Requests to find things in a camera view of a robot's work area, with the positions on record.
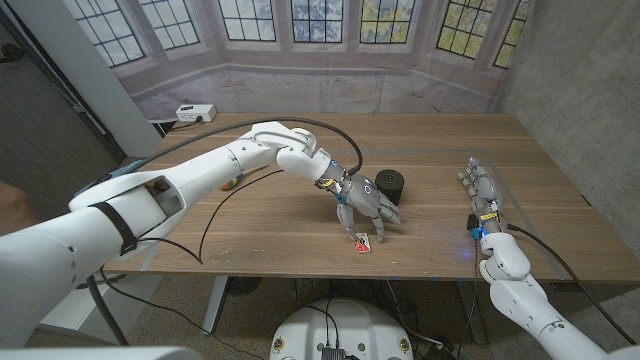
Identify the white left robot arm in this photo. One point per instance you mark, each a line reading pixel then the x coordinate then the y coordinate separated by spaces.
pixel 200 170

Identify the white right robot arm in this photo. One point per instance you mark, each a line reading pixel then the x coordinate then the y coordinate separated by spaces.
pixel 520 295

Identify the printed window backdrop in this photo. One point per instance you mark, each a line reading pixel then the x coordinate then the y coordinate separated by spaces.
pixel 320 90

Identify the white table leg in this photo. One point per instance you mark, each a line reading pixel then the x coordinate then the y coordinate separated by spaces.
pixel 215 305

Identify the black round floor fan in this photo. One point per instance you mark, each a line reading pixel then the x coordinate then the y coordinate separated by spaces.
pixel 245 286

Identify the white power strip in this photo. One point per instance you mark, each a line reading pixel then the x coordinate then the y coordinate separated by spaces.
pixel 195 113

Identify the black cylindrical speaker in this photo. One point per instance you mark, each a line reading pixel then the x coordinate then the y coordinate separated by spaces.
pixel 391 182

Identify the colourful wooden maraca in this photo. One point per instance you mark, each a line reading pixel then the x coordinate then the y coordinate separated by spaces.
pixel 232 183

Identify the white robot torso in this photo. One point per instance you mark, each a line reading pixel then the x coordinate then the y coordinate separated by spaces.
pixel 345 325

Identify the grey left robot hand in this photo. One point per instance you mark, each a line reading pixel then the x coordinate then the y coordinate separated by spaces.
pixel 362 197

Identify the blue tray with remote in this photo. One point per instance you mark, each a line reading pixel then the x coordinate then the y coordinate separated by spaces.
pixel 135 163

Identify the red white matchbox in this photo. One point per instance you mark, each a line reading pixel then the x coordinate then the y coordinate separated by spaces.
pixel 363 244

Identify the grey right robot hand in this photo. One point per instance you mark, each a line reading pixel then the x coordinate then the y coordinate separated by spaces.
pixel 485 195

